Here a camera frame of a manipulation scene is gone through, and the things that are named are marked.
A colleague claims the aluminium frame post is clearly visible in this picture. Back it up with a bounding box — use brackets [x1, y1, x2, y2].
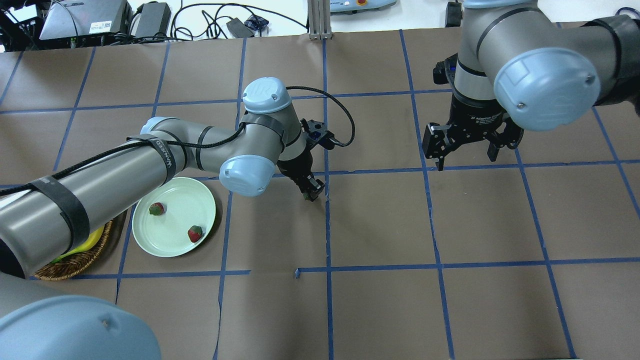
[306, 0, 333, 41]

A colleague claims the light green plate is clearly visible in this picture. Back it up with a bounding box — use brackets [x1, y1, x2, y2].
[131, 177, 217, 258]

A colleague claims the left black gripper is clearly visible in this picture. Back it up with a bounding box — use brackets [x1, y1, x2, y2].
[276, 119, 335, 202]

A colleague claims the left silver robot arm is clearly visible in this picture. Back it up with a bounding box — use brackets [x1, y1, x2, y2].
[1, 77, 342, 360]

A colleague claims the blue teach pendant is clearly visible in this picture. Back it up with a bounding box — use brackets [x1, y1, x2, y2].
[329, 0, 398, 14]

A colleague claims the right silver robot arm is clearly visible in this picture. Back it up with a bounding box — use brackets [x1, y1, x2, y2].
[422, 0, 640, 171]

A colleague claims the yellow banana bunch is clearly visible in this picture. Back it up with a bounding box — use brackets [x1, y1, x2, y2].
[50, 225, 106, 264]

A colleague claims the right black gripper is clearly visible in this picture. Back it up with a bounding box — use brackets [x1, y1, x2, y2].
[422, 54, 524, 172]

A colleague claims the brown wicker basket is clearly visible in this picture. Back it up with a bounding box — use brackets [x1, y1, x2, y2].
[34, 218, 116, 281]

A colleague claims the black power adapter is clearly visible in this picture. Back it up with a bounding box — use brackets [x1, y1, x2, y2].
[133, 1, 171, 38]

